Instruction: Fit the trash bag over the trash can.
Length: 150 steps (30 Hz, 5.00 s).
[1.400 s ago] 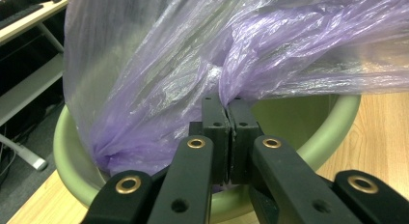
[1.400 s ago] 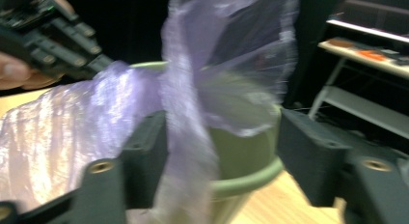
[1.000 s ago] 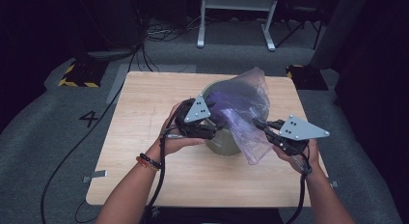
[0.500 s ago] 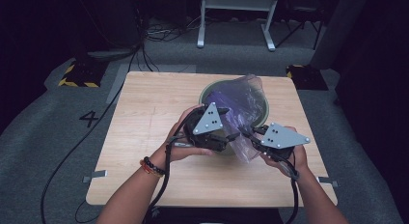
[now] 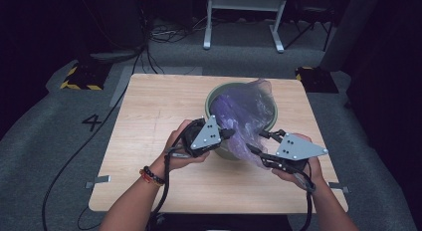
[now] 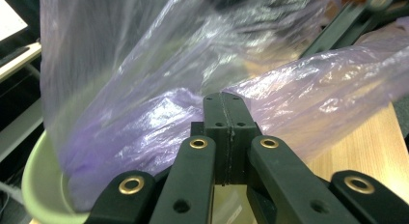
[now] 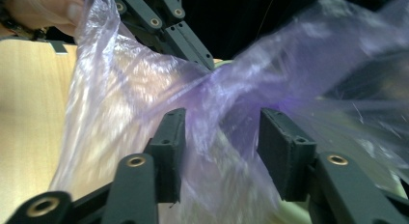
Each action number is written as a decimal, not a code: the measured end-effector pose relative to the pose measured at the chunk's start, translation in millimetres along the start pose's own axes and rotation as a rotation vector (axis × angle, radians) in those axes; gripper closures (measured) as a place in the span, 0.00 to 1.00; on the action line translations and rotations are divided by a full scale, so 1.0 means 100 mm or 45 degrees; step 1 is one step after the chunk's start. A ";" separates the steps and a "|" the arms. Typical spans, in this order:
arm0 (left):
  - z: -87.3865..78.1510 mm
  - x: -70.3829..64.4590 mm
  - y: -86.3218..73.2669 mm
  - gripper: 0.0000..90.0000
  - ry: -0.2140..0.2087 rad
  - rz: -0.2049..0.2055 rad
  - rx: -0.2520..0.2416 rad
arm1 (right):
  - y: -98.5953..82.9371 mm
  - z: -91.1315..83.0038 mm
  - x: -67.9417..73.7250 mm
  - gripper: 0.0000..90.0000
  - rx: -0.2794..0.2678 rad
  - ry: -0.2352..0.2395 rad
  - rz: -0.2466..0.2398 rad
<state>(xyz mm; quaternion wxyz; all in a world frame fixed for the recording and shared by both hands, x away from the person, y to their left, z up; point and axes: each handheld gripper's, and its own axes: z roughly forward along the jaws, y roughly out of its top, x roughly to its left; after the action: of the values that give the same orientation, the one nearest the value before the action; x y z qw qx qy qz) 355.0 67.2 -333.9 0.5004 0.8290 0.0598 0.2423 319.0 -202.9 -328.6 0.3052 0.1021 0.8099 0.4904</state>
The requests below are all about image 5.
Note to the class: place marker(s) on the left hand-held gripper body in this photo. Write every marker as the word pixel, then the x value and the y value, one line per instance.
pixel 202 138

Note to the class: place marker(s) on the black equipment stand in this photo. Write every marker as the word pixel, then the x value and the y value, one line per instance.
pixel 112 28

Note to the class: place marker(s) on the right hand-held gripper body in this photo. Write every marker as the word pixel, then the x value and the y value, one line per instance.
pixel 295 148

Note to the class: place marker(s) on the purple plastic bag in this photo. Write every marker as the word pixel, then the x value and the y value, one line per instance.
pixel 245 115

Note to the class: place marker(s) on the grey curtain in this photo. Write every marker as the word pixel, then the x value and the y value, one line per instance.
pixel 348 32

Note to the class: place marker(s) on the black yellow striped base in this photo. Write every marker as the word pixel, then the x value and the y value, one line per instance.
pixel 316 80
pixel 84 76

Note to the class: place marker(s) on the person's right hand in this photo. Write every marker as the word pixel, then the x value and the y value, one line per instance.
pixel 315 173

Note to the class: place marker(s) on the green plastic bin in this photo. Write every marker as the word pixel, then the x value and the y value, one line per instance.
pixel 229 154

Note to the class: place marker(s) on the grey tape strip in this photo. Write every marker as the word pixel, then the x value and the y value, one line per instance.
pixel 99 180
pixel 340 187

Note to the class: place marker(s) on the person's dark clothing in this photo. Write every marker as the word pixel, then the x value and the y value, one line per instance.
pixel 232 222

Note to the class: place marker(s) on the person's left hand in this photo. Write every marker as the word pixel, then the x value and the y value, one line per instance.
pixel 174 158

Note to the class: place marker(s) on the white metal stand frame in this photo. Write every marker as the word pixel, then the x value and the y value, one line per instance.
pixel 245 2

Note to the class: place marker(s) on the black tripod stand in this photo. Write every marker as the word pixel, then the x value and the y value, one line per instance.
pixel 312 23

